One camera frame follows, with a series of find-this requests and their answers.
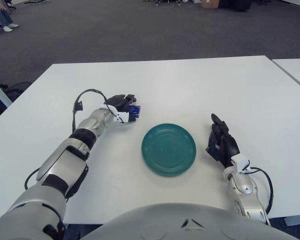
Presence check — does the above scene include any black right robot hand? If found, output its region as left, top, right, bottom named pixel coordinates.
left=205, top=113, right=251, bottom=174

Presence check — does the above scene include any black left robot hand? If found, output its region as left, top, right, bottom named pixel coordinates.
left=103, top=93, right=143, bottom=125

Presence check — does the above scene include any blue gum pack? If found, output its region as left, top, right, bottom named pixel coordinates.
left=128, top=105, right=143, bottom=119

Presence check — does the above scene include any green round plate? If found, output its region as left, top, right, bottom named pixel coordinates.
left=141, top=123, right=198, bottom=177

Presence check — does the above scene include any grey robot torso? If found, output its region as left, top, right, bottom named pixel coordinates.
left=79, top=202, right=295, bottom=240

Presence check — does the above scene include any wheeled metal rack base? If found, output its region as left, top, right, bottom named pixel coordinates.
left=153, top=0, right=195, bottom=7

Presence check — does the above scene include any white table leg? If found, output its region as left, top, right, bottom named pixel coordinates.
left=0, top=74, right=13, bottom=109

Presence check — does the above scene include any brown cardboard box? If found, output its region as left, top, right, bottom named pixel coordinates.
left=200, top=0, right=220, bottom=9

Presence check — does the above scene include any black cabinet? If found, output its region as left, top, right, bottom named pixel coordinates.
left=218, top=0, right=253, bottom=13

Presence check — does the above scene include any seated person in jeans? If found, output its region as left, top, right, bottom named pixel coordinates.
left=0, top=0, right=20, bottom=33

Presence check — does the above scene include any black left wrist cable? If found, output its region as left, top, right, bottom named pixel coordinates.
left=71, top=88, right=118, bottom=133

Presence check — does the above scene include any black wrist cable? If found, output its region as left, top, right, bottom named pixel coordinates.
left=244, top=166, right=275, bottom=216
left=71, top=88, right=118, bottom=133

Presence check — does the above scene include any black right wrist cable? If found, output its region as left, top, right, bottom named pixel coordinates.
left=244, top=166, right=275, bottom=216

